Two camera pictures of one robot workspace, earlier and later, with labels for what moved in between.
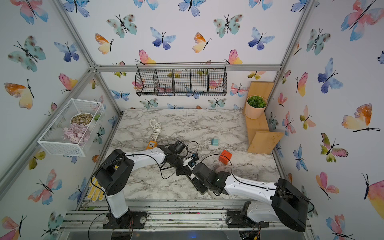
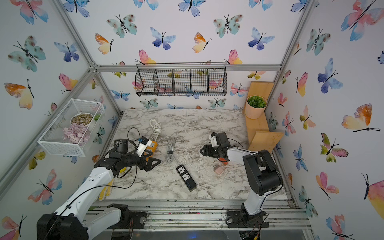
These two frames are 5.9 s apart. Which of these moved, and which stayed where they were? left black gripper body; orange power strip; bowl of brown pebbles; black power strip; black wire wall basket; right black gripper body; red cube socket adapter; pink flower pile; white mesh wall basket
Moved: left black gripper body; black power strip; right black gripper body
Stayed: bowl of brown pebbles; red cube socket adapter; orange power strip; pink flower pile; white mesh wall basket; black wire wall basket
